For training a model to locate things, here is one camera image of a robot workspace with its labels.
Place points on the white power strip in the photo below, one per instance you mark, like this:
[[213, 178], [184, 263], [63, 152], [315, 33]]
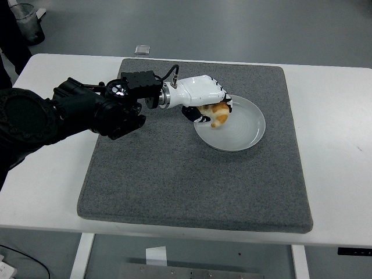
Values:
[[5, 270]]

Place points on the person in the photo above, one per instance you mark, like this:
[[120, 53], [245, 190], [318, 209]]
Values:
[[11, 43]]

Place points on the grey felt mat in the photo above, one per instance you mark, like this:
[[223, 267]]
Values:
[[186, 180]]

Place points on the pale grey round plate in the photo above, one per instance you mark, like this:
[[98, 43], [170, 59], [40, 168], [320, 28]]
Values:
[[244, 130]]

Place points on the small clear square tile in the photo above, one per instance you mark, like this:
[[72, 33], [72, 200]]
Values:
[[142, 49]]

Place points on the white floor foot bar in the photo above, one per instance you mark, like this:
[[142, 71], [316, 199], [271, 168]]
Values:
[[41, 12]]

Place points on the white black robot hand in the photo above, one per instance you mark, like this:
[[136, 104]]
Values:
[[197, 91]]

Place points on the golden croissant bread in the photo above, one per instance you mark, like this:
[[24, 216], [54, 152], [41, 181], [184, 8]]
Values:
[[219, 114]]

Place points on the black table control panel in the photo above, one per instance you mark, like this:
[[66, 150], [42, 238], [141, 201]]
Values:
[[354, 251]]

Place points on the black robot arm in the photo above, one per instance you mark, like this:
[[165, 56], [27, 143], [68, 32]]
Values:
[[72, 110]]

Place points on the white table leg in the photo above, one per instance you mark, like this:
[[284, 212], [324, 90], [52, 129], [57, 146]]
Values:
[[81, 257], [300, 263]]

